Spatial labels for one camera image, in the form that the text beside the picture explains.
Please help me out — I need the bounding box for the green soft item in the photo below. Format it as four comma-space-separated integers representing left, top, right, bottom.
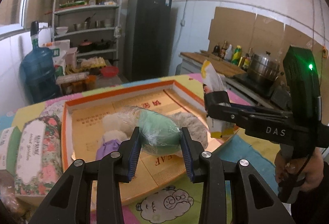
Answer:
118, 106, 181, 157

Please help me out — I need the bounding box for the metal kitchen shelf rack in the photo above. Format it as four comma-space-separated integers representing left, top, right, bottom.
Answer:
51, 0, 123, 65

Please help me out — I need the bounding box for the steel pot with lid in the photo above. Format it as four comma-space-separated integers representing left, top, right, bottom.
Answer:
247, 52, 280, 83

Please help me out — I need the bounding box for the dark grey refrigerator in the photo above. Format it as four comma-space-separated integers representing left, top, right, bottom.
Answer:
124, 0, 172, 82

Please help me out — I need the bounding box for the floral wet wipes pack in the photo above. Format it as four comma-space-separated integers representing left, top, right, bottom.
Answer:
15, 115, 63, 197

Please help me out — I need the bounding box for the green dish soap bottle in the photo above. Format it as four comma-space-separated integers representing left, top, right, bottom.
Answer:
231, 45, 242, 65

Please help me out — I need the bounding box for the white green tissue box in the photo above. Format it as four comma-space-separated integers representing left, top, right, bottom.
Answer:
0, 126, 22, 175

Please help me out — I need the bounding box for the brown item in plastic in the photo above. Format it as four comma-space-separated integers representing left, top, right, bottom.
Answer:
1, 172, 26, 223

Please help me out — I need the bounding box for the orange shallow cardboard box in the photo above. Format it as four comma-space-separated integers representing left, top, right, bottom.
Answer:
61, 79, 240, 212

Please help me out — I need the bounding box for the white yellow snack packet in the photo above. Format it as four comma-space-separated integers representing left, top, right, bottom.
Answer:
201, 60, 235, 139

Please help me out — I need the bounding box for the teddy bear purple dress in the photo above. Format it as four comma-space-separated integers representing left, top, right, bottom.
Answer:
95, 113, 131, 161

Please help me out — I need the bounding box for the blue water jug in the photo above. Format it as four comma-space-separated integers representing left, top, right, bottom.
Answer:
21, 21, 60, 103

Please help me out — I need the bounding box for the person's right hand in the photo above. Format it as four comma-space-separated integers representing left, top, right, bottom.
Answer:
274, 146, 325, 192

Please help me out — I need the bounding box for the red plastic basket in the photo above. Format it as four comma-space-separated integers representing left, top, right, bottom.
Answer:
100, 66, 119, 78

